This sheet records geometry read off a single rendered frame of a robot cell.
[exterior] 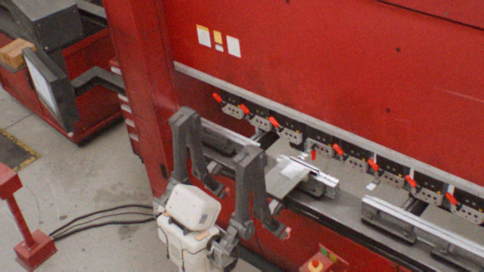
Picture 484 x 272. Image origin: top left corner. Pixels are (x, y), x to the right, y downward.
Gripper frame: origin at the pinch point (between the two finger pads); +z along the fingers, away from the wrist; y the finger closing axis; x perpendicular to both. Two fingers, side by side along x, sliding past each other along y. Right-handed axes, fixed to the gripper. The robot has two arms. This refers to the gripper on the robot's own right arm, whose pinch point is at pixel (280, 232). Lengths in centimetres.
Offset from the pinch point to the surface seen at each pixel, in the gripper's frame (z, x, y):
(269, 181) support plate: 9.7, -20.0, 28.9
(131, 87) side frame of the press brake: -20, -20, 127
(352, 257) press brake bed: 47, -14, -19
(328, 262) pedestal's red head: 25.6, -2.6, -18.8
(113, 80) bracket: -14, -19, 150
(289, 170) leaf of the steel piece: 15.5, -31.8, 26.6
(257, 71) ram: -33, -59, 47
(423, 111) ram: -40, -73, -45
